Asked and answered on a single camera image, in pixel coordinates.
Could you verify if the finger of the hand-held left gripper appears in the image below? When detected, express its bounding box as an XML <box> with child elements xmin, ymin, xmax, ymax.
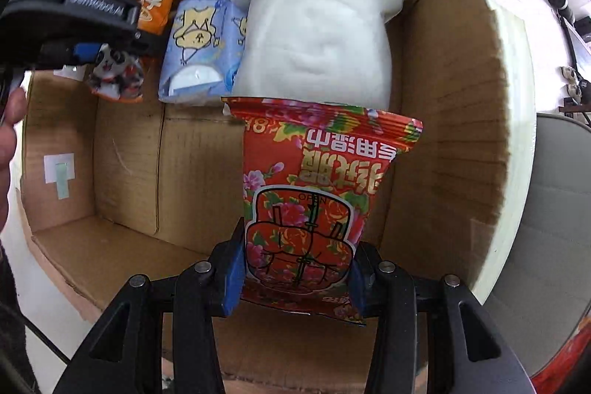
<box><xmin>135</xmin><ymin>29</ymin><xmax>169</xmax><ymax>59</ymax></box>
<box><xmin>39</xmin><ymin>42</ymin><xmax>101</xmax><ymax>67</ymax></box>

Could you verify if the red cloth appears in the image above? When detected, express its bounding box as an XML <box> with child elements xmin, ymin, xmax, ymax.
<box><xmin>530</xmin><ymin>327</ymin><xmax>591</xmax><ymax>379</ymax></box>

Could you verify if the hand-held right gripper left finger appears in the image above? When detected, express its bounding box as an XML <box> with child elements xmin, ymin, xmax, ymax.
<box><xmin>53</xmin><ymin>217</ymin><xmax>246</xmax><ymax>394</ymax></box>

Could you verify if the red floral wet wipes packet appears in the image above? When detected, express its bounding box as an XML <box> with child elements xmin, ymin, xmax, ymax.
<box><xmin>222</xmin><ymin>96</ymin><xmax>424</xmax><ymax>327</ymax></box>

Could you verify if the white soft tissue pack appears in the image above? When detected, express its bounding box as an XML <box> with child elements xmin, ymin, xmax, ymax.
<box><xmin>228</xmin><ymin>0</ymin><xmax>415</xmax><ymax>112</ymax></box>

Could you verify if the orange snack packet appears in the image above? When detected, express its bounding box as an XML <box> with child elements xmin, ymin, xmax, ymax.
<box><xmin>137</xmin><ymin>0</ymin><xmax>179</xmax><ymax>35</ymax></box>

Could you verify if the black cable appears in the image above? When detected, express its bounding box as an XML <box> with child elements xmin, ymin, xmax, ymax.
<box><xmin>21</xmin><ymin>311</ymin><xmax>71</xmax><ymax>363</ymax></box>

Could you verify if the blue cat print wipes pack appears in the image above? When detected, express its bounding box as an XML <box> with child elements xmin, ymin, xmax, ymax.
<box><xmin>158</xmin><ymin>0</ymin><xmax>250</xmax><ymax>105</ymax></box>

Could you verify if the person's left hand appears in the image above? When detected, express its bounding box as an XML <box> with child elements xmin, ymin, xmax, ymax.
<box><xmin>0</xmin><ymin>88</ymin><xmax>28</xmax><ymax>238</ymax></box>

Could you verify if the grey seat cushion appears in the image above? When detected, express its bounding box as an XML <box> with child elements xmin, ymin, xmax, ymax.
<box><xmin>486</xmin><ymin>112</ymin><xmax>591</xmax><ymax>376</ymax></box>

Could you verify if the cardboard box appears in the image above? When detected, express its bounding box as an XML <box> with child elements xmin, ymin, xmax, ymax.
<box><xmin>16</xmin><ymin>0</ymin><xmax>530</xmax><ymax>394</ymax></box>

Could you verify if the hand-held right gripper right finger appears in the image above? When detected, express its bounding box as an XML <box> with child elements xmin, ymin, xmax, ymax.
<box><xmin>349</xmin><ymin>241</ymin><xmax>539</xmax><ymax>394</ymax></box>

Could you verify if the monitor screen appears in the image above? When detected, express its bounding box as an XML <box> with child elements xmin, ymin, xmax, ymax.
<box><xmin>560</xmin><ymin>16</ymin><xmax>591</xmax><ymax>72</ymax></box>

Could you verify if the panda print packet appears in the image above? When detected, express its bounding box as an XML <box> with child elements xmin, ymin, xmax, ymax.
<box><xmin>89</xmin><ymin>44</ymin><xmax>147</xmax><ymax>103</ymax></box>

